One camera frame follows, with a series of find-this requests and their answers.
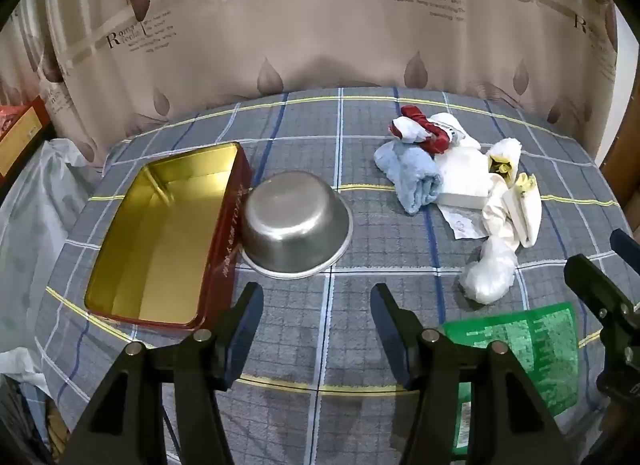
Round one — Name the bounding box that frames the red and yellow carton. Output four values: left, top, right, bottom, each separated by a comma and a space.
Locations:
0, 95, 51, 191

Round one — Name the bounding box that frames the red white sock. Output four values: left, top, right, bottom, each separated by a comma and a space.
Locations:
390, 105, 451, 153

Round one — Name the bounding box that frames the green printed leaflet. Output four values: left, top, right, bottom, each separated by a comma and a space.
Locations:
442, 301, 580, 451

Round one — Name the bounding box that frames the beige leaf printed curtain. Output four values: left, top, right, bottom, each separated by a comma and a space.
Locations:
0, 0, 623, 171

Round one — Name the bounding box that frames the steel bowl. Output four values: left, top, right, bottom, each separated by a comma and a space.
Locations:
241, 171, 354, 280

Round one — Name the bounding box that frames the grey plaid bedsheet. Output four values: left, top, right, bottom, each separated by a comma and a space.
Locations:
32, 86, 636, 465

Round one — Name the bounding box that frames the cream satin cloth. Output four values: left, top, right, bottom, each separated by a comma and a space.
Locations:
481, 138, 543, 250

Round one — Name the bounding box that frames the brown wooden door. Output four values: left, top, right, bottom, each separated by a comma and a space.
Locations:
600, 45, 640, 241

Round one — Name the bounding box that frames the small white plastic bag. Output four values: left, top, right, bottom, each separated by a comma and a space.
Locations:
459, 236, 519, 305

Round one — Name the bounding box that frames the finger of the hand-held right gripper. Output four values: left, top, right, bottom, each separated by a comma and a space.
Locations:
610, 228, 640, 266
564, 253, 640, 396

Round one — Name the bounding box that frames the light blue towel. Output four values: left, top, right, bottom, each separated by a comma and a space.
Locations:
374, 140, 444, 215

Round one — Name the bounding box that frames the white foam block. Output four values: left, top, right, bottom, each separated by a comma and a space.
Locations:
436, 148, 493, 208

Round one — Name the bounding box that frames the white glove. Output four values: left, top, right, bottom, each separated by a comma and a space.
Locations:
391, 116, 432, 143

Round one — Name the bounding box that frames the flower printed paper napkin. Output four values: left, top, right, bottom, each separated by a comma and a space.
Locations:
440, 202, 486, 241

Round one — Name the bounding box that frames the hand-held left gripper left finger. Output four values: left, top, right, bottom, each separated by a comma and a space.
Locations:
60, 281, 266, 465

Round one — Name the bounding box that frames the red tin box gold inside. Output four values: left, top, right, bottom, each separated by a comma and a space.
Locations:
84, 142, 252, 332

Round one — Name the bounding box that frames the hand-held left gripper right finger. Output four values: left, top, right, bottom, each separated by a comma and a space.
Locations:
370, 282, 576, 465

